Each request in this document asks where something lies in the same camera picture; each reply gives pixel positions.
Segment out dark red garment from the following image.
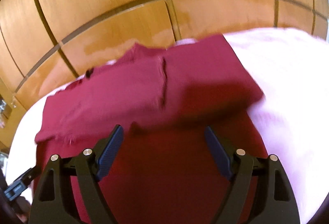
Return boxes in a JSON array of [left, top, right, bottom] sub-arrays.
[[35, 35, 267, 223]]

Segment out pink bed sheet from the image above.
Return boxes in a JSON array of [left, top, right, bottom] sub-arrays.
[[5, 27, 329, 224]]

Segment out wooden panelled headboard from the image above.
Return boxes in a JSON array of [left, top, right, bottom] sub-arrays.
[[1, 0, 328, 149]]

